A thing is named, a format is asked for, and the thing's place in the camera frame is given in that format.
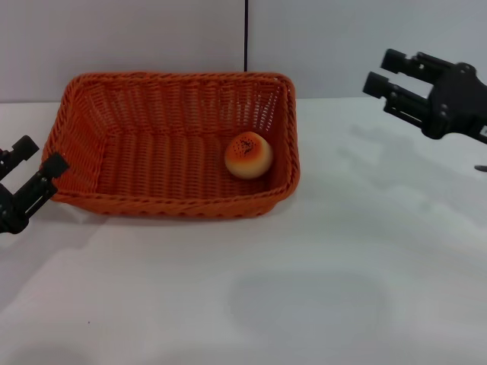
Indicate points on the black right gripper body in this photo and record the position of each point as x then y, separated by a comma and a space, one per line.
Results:
456, 102

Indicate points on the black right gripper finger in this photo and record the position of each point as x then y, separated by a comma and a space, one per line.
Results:
407, 100
418, 64

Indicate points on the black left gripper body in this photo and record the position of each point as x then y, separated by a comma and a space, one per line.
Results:
9, 213

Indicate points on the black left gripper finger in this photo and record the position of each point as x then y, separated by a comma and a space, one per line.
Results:
55, 166
25, 148

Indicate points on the orange woven plastic basket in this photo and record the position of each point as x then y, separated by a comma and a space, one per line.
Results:
160, 167

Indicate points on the round toasted bread bun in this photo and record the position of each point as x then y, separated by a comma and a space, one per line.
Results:
248, 156

